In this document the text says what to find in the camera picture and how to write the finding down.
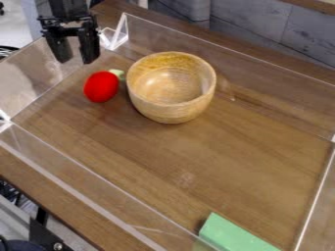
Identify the black metal table clamp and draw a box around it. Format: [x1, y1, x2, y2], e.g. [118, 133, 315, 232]
[0, 209, 76, 251]

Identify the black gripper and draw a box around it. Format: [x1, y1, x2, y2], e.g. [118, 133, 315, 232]
[38, 15, 100, 64]

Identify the clear acrylic tray wall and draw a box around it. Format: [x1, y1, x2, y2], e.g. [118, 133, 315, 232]
[0, 14, 335, 251]

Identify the red felt strawberry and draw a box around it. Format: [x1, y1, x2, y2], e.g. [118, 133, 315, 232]
[83, 69, 126, 103]

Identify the green foam block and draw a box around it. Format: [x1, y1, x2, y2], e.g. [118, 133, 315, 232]
[199, 213, 282, 251]

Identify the light wooden bowl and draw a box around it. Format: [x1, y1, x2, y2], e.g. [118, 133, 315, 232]
[127, 51, 218, 124]

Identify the clear acrylic corner bracket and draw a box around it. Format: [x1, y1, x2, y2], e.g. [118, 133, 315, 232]
[99, 14, 128, 51]

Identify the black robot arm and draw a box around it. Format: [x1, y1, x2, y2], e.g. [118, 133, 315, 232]
[38, 0, 100, 64]

